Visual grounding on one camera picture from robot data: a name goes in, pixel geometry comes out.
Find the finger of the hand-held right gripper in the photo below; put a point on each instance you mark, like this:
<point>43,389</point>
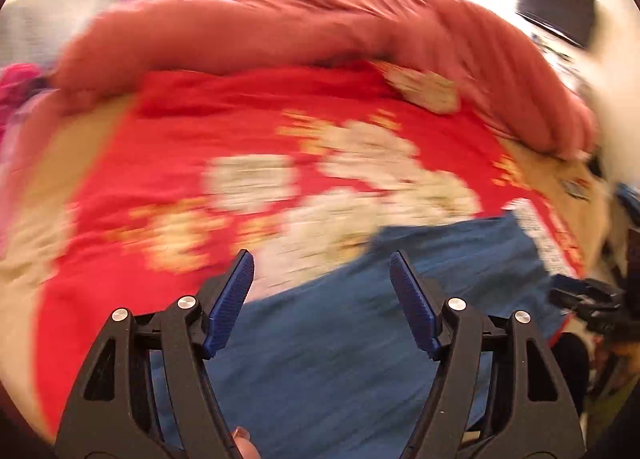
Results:
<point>580,296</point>

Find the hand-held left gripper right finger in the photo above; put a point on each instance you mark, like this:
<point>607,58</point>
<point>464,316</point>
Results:
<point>412,299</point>

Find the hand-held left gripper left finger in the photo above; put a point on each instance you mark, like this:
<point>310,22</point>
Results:
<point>231,299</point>

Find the blue denim pants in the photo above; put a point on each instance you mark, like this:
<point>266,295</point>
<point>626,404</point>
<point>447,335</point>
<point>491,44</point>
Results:
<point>325,339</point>

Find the person's left hand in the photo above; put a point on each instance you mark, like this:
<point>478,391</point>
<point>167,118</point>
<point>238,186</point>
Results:
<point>246,444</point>

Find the small printed packet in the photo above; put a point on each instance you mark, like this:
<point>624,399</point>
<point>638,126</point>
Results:
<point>574,188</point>

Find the red floral blanket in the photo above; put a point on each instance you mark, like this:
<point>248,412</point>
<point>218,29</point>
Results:
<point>200,139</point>

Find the orange duvet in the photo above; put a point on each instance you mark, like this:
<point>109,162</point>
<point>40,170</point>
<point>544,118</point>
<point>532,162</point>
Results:
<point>300,24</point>

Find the black flat screen monitor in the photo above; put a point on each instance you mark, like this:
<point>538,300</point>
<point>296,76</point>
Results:
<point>555,9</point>

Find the pink cloth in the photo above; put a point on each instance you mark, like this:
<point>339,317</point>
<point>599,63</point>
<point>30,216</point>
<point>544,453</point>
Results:
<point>17,94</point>

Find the grey quilted headboard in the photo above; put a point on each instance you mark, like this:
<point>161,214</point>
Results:
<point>40,29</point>

